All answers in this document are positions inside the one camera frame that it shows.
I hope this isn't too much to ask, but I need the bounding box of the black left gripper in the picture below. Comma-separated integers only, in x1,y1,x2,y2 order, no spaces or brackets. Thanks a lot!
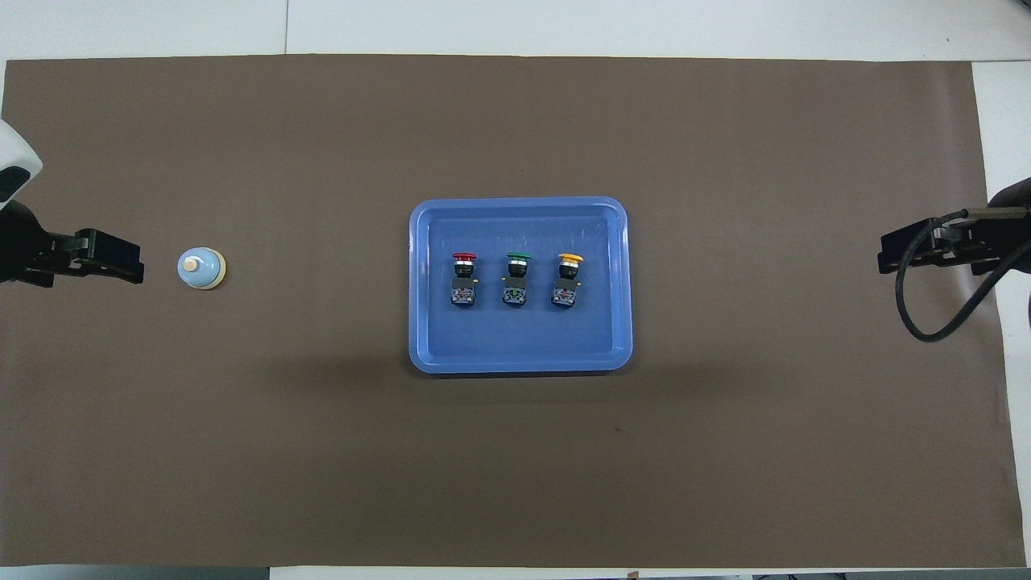
13,229,145,288

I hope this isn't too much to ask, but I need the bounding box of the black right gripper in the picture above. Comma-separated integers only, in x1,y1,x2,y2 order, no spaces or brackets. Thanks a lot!
877,213,1004,277

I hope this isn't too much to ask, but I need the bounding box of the light blue call bell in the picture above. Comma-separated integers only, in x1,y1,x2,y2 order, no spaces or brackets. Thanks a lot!
176,245,228,291

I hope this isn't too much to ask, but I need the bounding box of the yellow push button switch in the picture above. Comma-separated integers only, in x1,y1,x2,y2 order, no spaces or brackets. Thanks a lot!
551,253,585,310

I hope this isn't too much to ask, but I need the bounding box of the red push button switch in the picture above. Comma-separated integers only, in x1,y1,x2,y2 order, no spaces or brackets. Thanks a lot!
449,251,479,309

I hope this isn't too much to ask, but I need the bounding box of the green push button switch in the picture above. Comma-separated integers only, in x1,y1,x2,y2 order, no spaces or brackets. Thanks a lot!
501,251,533,308

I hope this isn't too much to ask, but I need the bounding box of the blue plastic tray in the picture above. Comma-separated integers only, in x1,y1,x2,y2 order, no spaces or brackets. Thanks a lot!
408,196,634,376

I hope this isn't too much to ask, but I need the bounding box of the brown table mat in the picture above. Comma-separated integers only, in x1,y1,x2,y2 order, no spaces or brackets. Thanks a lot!
0,53,1028,569

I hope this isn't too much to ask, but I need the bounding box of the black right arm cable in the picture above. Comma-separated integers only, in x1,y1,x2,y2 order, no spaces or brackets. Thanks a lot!
895,207,1031,344

